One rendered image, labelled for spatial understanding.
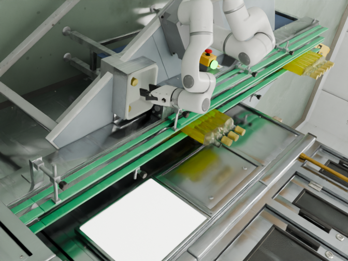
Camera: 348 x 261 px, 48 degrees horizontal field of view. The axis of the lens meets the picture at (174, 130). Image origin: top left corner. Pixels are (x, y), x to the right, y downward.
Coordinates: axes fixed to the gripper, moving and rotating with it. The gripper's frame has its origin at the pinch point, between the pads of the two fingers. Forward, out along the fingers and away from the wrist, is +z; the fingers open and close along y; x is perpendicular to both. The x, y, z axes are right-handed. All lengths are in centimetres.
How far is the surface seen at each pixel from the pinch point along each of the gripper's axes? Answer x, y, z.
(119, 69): 9.4, -5.9, 8.6
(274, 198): -56, 33, -42
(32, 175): -15, -52, 7
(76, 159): -18.9, -33.0, 9.3
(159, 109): -14.8, 12.5, 6.4
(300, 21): -9, 178, 12
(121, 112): -9.6, -6.5, 10.4
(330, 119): -293, 611, 113
